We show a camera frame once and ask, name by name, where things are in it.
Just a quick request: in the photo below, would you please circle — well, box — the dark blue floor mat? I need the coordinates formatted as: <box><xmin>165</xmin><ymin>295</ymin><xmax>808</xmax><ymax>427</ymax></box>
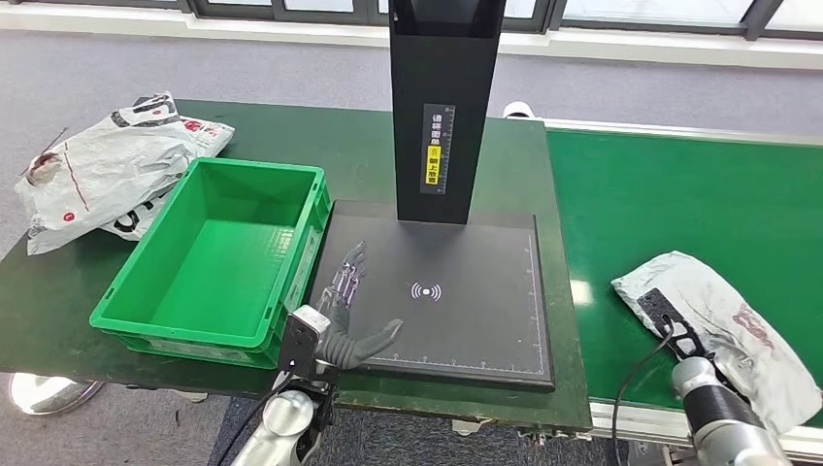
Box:
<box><xmin>207</xmin><ymin>397</ymin><xmax>628</xmax><ymax>466</ymax></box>

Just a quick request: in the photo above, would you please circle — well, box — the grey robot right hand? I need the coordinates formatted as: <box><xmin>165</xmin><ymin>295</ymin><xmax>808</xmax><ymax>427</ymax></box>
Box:
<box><xmin>704</xmin><ymin>334</ymin><xmax>760</xmax><ymax>403</ymax></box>

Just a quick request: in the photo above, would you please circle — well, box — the green plastic crate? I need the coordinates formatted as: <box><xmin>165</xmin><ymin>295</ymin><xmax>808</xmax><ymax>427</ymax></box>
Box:
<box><xmin>88</xmin><ymin>156</ymin><xmax>332</xmax><ymax>371</ymax></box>

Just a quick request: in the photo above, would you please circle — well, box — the chrome round base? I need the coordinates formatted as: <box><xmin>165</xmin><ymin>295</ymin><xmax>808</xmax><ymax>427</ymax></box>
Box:
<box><xmin>9</xmin><ymin>373</ymin><xmax>106</xmax><ymax>416</ymax></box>

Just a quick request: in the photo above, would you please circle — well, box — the crumpled white red-line bag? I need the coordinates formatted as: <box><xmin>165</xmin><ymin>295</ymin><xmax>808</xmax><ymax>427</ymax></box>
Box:
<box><xmin>14</xmin><ymin>121</ymin><xmax>197</xmax><ymax>256</ymax></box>

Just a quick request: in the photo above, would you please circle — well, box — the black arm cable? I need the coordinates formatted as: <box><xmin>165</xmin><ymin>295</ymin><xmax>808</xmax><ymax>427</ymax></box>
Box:
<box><xmin>214</xmin><ymin>373</ymin><xmax>297</xmax><ymax>466</ymax></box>
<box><xmin>610</xmin><ymin>324</ymin><xmax>676</xmax><ymax>466</ymax></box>

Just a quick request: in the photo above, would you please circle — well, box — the black inbound scanner machine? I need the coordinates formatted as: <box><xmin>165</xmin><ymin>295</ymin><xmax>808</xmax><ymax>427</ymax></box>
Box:
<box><xmin>307</xmin><ymin>0</ymin><xmax>557</xmax><ymax>393</ymax></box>

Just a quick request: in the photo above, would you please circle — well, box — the black yellow ruler label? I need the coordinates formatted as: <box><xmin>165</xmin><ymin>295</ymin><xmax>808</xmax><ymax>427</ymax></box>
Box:
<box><xmin>420</xmin><ymin>102</ymin><xmax>456</xmax><ymax>195</ymax></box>

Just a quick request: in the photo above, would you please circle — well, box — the grey plastic mailer parcel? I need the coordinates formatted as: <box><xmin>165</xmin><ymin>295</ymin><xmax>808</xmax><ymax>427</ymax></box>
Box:
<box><xmin>610</xmin><ymin>250</ymin><xmax>823</xmax><ymax>435</ymax></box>

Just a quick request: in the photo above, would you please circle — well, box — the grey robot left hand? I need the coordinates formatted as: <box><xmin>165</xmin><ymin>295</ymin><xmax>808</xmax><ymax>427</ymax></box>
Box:
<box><xmin>313</xmin><ymin>241</ymin><xmax>407</xmax><ymax>373</ymax></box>

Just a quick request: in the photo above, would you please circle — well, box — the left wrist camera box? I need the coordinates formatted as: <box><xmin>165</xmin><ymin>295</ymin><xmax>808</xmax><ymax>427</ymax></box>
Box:
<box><xmin>278</xmin><ymin>305</ymin><xmax>332</xmax><ymax>385</ymax></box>

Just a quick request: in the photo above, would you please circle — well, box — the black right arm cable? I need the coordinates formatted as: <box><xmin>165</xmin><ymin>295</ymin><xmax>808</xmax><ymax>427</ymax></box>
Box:
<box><xmin>610</xmin><ymin>324</ymin><xmax>676</xmax><ymax>466</ymax></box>

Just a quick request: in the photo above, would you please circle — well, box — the dark green table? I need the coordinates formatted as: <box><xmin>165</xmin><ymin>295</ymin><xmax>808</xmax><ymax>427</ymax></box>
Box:
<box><xmin>0</xmin><ymin>98</ymin><xmax>594</xmax><ymax>433</ymax></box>

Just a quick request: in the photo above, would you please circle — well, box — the green conveyor belt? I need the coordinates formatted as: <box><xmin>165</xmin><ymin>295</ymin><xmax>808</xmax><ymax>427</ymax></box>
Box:
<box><xmin>546</xmin><ymin>128</ymin><xmax>823</xmax><ymax>429</ymax></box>

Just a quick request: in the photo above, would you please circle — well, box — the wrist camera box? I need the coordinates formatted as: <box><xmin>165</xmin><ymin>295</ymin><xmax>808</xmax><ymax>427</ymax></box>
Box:
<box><xmin>636</xmin><ymin>287</ymin><xmax>708</xmax><ymax>363</ymax></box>
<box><xmin>278</xmin><ymin>305</ymin><xmax>332</xmax><ymax>385</ymax></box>

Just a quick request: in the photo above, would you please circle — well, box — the white table bracket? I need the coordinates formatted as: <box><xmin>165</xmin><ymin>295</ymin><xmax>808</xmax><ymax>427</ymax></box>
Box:
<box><xmin>451</xmin><ymin>418</ymin><xmax>496</xmax><ymax>437</ymax></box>

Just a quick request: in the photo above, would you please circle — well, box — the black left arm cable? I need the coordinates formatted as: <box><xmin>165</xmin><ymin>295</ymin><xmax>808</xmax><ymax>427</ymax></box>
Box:
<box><xmin>214</xmin><ymin>373</ymin><xmax>297</xmax><ymax>466</ymax></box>

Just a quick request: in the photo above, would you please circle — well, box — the white bag with black print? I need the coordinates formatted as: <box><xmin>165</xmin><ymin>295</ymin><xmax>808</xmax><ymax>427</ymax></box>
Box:
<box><xmin>102</xmin><ymin>90</ymin><xmax>236</xmax><ymax>243</ymax></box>

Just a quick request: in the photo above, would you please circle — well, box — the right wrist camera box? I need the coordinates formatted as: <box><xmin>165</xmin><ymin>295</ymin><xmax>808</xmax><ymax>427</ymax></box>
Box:
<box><xmin>636</xmin><ymin>287</ymin><xmax>708</xmax><ymax>363</ymax></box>

